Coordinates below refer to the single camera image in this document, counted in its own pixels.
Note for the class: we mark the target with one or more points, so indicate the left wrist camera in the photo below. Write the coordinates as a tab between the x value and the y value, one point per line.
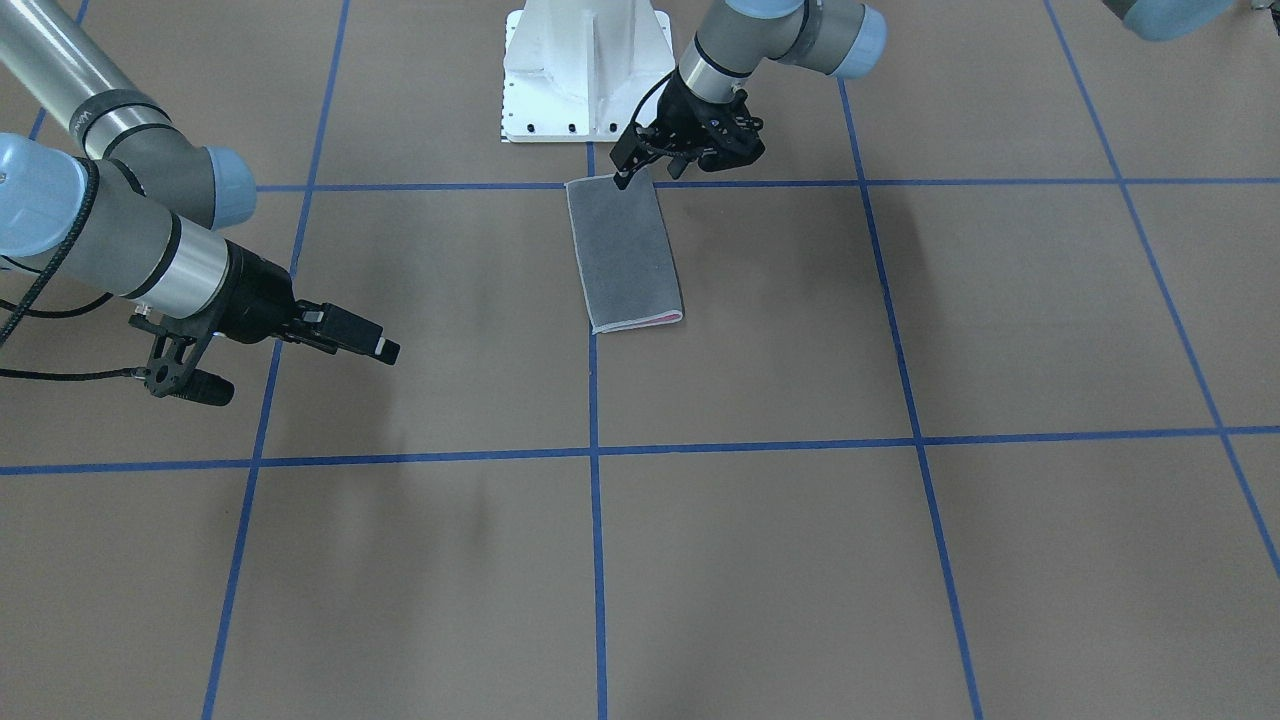
730	134

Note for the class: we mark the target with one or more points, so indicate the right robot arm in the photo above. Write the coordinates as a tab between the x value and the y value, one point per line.
140	212

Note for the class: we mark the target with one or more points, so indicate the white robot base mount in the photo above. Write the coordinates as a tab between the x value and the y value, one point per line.
574	71

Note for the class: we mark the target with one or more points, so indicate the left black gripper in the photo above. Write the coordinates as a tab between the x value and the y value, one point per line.
688	110

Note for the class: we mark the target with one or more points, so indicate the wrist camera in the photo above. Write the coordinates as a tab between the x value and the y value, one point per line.
730	134
171	368

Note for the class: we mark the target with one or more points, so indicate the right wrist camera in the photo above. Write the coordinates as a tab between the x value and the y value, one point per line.
171	368

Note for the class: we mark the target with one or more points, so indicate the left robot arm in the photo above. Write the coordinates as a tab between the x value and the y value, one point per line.
841	39

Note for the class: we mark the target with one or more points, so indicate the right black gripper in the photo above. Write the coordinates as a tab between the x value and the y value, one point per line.
258	298

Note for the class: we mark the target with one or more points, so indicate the pink and grey microfibre towel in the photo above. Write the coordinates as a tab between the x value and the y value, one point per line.
626	265

